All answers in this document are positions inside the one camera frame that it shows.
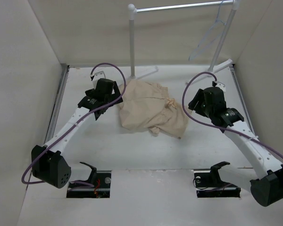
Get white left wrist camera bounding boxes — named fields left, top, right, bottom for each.
left=90, top=71, right=106, bottom=88

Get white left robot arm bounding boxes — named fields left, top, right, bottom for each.
left=31, top=78, right=123, bottom=188

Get beige trousers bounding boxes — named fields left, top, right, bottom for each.
left=118, top=80, right=189, bottom=139

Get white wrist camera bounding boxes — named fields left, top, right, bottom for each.
left=90, top=71, right=106, bottom=88
left=212, top=81, right=226, bottom=93

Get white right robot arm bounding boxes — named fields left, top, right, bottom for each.
left=188, top=87, right=283, bottom=207

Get white clothes rack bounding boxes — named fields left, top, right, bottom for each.
left=128, top=0, right=241, bottom=86

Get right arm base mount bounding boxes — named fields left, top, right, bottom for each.
left=192, top=161, right=241, bottom=198

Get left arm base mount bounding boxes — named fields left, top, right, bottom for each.
left=66, top=162, right=112, bottom=199

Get light blue wire hanger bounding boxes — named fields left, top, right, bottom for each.
left=188, top=0, right=227, bottom=61

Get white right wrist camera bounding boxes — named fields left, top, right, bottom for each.
left=212, top=81, right=226, bottom=93

